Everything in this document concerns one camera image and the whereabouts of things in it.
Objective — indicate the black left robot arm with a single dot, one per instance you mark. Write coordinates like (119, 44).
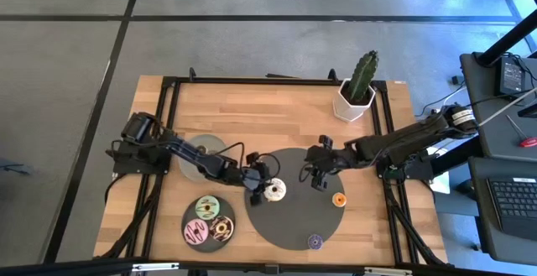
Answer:
(189, 152)

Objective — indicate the white plant pot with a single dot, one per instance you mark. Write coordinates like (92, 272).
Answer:
(346, 110)

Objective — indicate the dark grey plate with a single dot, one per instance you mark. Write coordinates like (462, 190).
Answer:
(210, 246)

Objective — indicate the black aluminium table frame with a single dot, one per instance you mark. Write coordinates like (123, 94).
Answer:
(272, 81)

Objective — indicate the black laptop keyboard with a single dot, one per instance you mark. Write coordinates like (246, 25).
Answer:
(514, 204)

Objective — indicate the small purple frosted donut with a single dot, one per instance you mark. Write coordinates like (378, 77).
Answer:
(311, 244)

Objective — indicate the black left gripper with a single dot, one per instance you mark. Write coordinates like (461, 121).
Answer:
(251, 177)

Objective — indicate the black desk support beam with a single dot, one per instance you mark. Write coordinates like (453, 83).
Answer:
(457, 156)

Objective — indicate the mint green frosted donut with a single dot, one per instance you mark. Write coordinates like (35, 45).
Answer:
(215, 211)

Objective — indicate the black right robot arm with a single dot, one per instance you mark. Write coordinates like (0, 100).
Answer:
(398, 144)

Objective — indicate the black metal pole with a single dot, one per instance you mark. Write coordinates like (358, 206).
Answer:
(507, 39)

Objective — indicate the grey desk with laptop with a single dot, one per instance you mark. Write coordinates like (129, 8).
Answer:
(480, 209)

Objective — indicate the small orange frosted donut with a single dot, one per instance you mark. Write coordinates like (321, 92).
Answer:
(335, 196)

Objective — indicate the white frosted sprinkled donut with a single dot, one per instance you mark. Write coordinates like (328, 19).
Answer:
(282, 193)

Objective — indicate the black power adapter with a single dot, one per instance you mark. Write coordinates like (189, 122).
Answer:
(512, 76)

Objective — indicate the green cactus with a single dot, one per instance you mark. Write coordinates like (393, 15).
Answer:
(363, 74)

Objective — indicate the black crossbar with silver brackets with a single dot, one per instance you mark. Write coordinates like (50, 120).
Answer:
(84, 267)

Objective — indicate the pink frosted donut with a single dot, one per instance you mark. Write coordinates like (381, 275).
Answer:
(201, 236)

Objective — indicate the chocolate frosted donut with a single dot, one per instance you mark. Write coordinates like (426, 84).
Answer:
(228, 232)

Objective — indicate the black frame hook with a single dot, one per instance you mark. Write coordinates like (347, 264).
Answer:
(332, 75)
(192, 74)

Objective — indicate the light grey plate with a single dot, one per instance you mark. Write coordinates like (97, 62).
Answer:
(191, 169)

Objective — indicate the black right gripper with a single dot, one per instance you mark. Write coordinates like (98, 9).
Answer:
(321, 160)

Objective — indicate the large dark round plate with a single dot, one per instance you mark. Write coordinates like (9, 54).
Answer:
(293, 221)

